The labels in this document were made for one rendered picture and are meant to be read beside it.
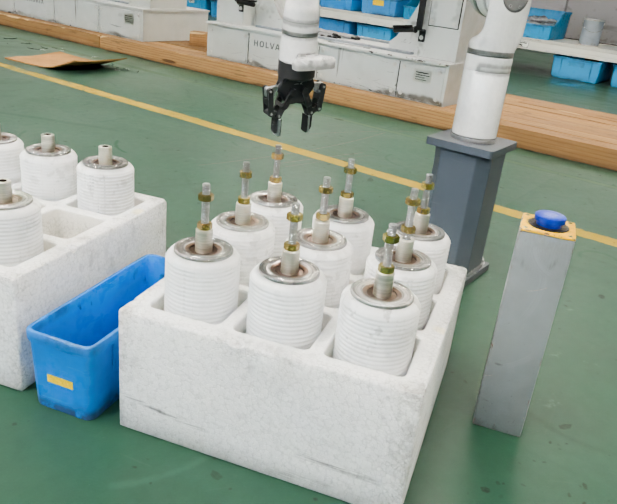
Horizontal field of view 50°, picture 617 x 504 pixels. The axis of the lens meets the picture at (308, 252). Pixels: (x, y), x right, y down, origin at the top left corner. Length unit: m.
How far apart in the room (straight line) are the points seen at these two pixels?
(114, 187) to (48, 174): 0.13
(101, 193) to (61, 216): 0.08
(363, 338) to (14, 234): 0.51
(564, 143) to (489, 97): 1.46
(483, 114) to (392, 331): 0.73
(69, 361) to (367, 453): 0.40
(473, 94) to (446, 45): 1.74
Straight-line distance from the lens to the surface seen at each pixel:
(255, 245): 0.93
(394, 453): 0.81
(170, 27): 4.40
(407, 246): 0.88
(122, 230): 1.14
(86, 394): 0.95
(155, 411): 0.92
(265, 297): 0.79
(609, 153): 2.80
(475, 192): 1.41
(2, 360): 1.04
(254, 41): 3.64
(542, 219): 0.92
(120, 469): 0.90
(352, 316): 0.77
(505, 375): 1.00
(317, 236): 0.91
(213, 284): 0.83
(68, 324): 1.03
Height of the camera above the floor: 0.60
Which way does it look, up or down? 23 degrees down
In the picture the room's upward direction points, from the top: 6 degrees clockwise
